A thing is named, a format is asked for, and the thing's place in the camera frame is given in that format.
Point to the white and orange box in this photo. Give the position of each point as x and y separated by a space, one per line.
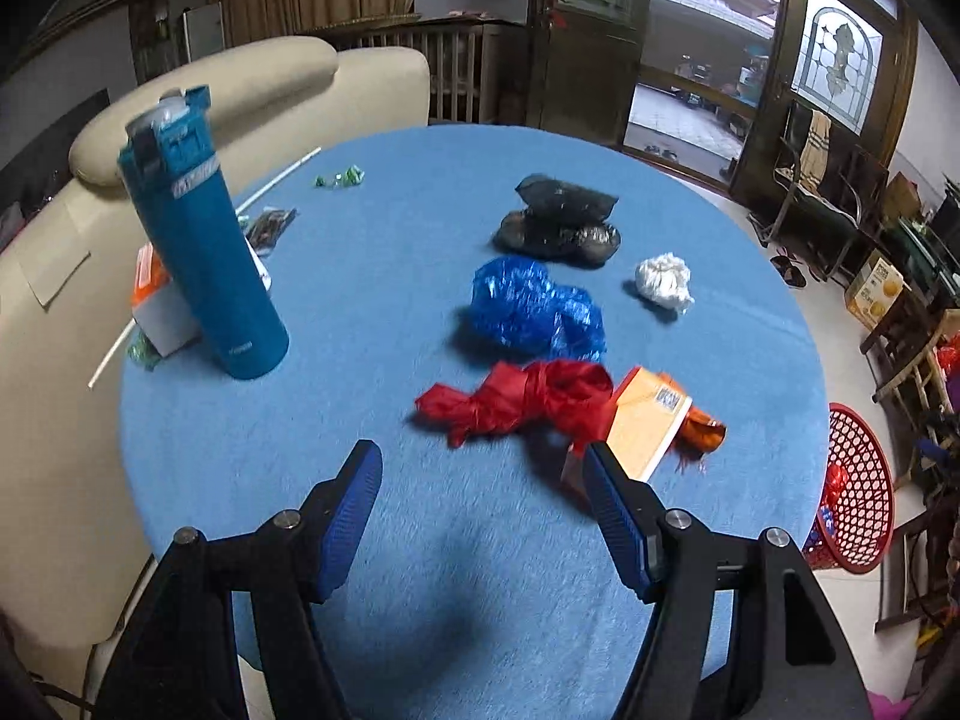
161 315

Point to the green candy wrapper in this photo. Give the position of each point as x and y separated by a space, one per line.
341 178

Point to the red plastic bag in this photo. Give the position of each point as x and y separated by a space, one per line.
555 394

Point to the dark metal chair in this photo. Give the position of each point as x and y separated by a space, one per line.
810 202

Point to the dark display shelf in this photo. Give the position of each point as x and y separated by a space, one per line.
154 34

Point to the green crumpled wrapper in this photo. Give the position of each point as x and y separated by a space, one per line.
142 352

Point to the long white stick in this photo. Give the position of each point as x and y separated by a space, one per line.
285 174

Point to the wooden chair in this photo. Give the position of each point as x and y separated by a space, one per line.
900 360

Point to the beige leather sofa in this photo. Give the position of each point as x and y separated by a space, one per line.
60 465

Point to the striped cloth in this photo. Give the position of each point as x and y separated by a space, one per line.
814 146

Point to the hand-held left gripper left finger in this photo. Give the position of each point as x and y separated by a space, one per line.
352 517

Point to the red and blue packet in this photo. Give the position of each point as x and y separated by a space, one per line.
831 499

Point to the dark snack packet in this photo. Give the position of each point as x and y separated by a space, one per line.
270 229

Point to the dark slipper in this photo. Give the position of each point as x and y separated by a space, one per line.
781 262
795 279

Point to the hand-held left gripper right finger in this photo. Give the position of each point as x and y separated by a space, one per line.
611 510

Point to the wooden stained glass door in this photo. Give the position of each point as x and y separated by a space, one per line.
836 52
585 67

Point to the wooden crib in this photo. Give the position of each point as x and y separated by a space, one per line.
450 67

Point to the white tissue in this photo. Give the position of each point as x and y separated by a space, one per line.
664 281

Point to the red mesh basket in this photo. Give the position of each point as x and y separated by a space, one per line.
862 480

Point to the flat orange cardboard box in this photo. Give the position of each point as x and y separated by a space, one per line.
645 420

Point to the black plastic bag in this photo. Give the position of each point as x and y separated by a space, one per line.
559 225

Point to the blue water bottle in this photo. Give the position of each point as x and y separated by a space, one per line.
217 262

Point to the orange snack wrapper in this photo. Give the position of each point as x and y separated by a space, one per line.
701 431

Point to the yellow cardboard box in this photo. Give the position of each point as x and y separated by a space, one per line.
874 289

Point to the blue plastic bag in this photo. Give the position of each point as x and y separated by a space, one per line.
525 307

